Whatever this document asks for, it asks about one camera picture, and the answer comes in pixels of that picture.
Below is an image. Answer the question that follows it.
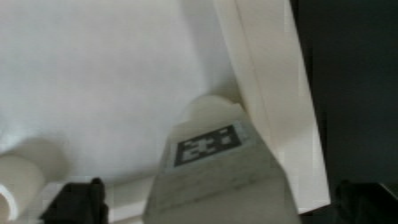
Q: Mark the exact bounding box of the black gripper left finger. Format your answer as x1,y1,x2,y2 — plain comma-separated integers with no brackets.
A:
39,178,108,224

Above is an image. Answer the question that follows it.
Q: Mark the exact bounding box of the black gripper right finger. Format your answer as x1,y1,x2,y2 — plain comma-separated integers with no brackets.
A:
336,181,398,224

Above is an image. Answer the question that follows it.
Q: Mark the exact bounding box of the white table leg with tag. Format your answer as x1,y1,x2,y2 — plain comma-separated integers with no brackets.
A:
142,96,302,224

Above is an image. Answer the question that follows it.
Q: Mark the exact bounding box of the white square tabletop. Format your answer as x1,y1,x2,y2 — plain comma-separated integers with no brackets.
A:
0,0,330,224

